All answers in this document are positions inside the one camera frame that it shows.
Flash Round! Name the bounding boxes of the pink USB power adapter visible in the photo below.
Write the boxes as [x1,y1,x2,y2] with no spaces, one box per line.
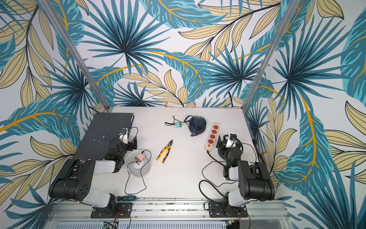
[135,152,145,163]

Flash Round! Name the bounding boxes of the white desk fan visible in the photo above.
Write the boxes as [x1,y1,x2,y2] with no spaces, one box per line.
[124,150,152,178]

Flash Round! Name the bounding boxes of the beige red power strip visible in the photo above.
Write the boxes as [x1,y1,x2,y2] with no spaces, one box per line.
[205,122,221,152]

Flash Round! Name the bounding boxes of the white fan black cable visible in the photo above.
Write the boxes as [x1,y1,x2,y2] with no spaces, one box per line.
[124,150,153,195]

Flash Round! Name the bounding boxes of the navy desk fan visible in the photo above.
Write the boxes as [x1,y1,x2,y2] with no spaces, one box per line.
[216,135,229,159]
[184,115,207,136]

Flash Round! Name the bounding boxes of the navy fan black cable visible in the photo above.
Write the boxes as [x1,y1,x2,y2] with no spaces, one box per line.
[164,115,194,127]

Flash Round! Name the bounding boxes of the teal USB power adapter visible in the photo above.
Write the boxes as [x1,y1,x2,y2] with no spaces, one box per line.
[175,121,182,128]

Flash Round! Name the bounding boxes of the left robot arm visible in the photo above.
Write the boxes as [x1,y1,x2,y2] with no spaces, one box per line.
[48,137,137,208]

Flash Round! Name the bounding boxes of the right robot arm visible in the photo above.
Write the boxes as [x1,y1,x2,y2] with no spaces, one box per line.
[216,139,275,208]

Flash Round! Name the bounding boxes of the dark grey board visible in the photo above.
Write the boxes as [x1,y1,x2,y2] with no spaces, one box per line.
[74,113,134,160]

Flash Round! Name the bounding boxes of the yellow black pliers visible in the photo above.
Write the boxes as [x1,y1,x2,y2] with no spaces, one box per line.
[156,139,173,163]

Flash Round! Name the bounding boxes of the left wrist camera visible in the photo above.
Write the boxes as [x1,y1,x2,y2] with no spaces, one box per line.
[119,128,129,144]

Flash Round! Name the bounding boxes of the power strip black cable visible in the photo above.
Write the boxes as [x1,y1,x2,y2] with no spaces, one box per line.
[198,151,229,202]

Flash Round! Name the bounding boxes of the green handled screwdriver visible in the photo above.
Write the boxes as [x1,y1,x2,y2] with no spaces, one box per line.
[117,195,136,202]

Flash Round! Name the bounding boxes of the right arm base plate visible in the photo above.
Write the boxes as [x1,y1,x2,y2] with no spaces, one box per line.
[205,201,248,218]

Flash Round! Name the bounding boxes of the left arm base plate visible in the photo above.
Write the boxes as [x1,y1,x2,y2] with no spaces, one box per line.
[91,202,132,219]

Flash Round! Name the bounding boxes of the aluminium rail frame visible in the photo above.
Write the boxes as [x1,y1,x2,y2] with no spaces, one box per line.
[44,198,293,229]

